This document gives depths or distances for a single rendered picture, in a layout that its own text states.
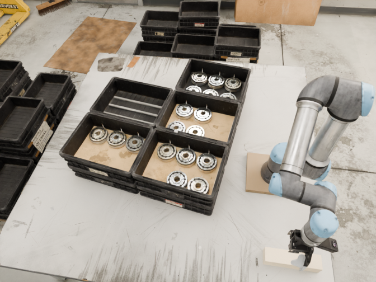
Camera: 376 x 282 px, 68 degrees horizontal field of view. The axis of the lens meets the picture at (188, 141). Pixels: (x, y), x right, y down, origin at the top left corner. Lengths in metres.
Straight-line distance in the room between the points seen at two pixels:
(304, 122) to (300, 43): 2.77
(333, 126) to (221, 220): 0.68
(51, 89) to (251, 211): 2.02
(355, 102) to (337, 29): 3.10
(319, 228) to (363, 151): 1.94
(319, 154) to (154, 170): 0.78
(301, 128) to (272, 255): 0.60
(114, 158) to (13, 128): 1.10
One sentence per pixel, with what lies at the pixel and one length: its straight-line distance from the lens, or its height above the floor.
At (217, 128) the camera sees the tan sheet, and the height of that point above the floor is 0.83.
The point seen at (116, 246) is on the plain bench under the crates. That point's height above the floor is 0.70.
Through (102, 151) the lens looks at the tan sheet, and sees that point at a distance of 1.56.
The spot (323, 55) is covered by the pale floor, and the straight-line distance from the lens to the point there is 3.69.
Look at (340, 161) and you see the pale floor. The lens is 2.70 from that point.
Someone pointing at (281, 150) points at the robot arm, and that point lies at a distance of 1.39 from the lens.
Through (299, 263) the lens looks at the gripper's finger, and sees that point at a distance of 1.23.
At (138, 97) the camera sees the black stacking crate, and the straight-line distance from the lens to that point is 1.78.
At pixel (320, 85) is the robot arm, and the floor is 1.36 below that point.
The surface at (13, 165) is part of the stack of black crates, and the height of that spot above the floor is 0.27.
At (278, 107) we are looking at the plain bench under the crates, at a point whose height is 0.70.
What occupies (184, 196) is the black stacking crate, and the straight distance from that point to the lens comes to 1.34.
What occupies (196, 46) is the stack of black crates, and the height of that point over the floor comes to 0.38.
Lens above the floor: 2.05
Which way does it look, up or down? 54 degrees down
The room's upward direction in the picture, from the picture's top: 3 degrees counter-clockwise
